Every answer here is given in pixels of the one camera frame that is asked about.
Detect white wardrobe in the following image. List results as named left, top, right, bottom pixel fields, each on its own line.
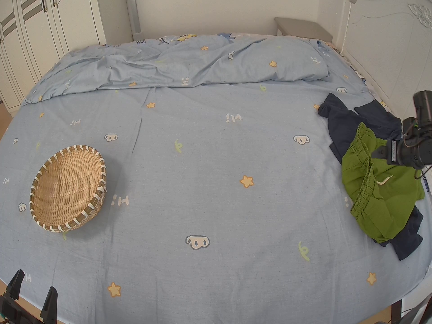
left=0, top=0, right=108, bottom=111

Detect grey bedside table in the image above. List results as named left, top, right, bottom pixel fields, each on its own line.
left=274, top=16, right=334, bottom=43

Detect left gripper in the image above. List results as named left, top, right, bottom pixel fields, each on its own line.
left=3, top=269, right=58, bottom=324

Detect bed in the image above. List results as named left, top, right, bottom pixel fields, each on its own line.
left=0, top=0, right=432, bottom=324

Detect pale blue quilt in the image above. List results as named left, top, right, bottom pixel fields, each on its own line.
left=21, top=32, right=333, bottom=105

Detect round woven basket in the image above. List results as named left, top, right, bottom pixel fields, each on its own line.
left=29, top=144, right=108, bottom=233

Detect dark blue garment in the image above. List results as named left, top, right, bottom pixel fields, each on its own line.
left=317, top=92, right=424, bottom=261

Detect grey vertical pipe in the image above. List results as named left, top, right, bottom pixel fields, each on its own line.
left=123, top=0, right=142, bottom=41

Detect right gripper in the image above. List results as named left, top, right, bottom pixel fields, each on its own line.
left=387, top=140, right=425, bottom=169

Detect green shorts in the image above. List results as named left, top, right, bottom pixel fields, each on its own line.
left=341, top=122, right=426, bottom=244

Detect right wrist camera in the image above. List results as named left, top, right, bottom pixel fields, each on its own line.
left=402, top=117, right=421, bottom=140

